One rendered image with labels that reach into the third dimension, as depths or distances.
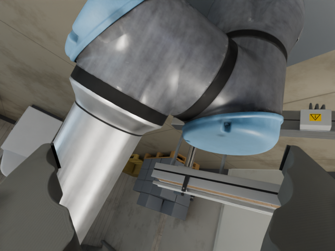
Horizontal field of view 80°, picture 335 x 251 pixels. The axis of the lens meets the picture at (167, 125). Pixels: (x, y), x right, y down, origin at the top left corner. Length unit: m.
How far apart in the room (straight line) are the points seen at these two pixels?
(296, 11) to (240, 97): 0.17
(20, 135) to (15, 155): 0.37
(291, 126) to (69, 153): 1.11
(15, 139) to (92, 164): 4.48
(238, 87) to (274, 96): 0.05
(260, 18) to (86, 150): 0.27
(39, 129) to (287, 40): 4.59
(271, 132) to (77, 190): 0.21
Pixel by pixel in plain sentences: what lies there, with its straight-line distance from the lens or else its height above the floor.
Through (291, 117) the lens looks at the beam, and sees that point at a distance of 1.24.
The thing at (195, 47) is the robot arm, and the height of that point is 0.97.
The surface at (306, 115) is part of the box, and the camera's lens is 1.18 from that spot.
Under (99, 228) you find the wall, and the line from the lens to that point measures 7.16.
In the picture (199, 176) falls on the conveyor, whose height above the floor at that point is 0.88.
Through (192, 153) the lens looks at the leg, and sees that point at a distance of 1.27.
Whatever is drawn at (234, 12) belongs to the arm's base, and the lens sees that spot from 0.33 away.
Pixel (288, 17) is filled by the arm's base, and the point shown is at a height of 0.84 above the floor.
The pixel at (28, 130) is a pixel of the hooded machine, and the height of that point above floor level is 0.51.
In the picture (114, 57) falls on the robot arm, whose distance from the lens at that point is 0.19.
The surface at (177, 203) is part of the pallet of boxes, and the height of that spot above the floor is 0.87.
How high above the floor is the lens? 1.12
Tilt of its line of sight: 23 degrees down
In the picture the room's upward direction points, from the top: 161 degrees counter-clockwise
